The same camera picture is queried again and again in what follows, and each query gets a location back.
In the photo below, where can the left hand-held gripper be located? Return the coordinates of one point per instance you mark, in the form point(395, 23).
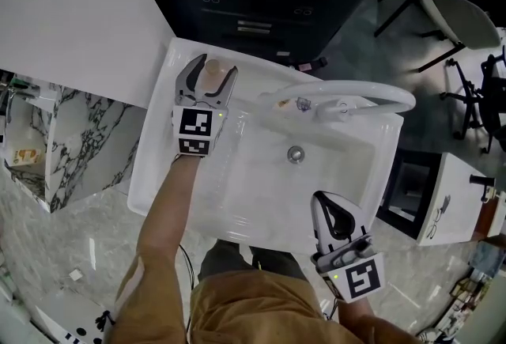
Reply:
point(193, 125)

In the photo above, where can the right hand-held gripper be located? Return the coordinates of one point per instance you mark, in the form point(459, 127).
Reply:
point(359, 275)

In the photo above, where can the pink bottle with tan cap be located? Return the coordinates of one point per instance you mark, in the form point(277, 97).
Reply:
point(214, 69)

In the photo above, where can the person's left forearm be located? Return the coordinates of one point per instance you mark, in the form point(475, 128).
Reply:
point(170, 200)

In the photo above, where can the person's right forearm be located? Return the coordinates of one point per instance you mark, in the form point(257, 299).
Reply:
point(356, 311)

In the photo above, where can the metal sink drain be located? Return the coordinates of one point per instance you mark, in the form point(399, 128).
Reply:
point(295, 154)

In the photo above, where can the eyeglasses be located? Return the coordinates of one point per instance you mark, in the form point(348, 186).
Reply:
point(436, 220)

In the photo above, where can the small printed sticker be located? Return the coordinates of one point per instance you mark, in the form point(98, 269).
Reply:
point(303, 105)

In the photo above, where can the person's dark trousers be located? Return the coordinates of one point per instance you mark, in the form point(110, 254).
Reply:
point(225, 263)

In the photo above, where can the white desk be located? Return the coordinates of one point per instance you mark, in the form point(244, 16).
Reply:
point(454, 192)

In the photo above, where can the person's mustard shirt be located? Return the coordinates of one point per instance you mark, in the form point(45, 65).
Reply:
point(245, 311)

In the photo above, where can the white arched faucet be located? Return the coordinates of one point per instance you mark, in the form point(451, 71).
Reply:
point(356, 91)

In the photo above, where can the marble-pattern counter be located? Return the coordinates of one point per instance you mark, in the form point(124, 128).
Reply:
point(79, 144)

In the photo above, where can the black pump nozzle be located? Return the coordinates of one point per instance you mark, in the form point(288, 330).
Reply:
point(481, 182)

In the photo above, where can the black mesh office chair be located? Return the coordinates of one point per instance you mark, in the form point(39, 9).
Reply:
point(490, 97)

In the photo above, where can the grey padded chair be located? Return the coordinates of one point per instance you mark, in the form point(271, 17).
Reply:
point(458, 14)

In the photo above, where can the white sheet with black dots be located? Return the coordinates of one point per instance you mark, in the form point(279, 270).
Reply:
point(71, 328)

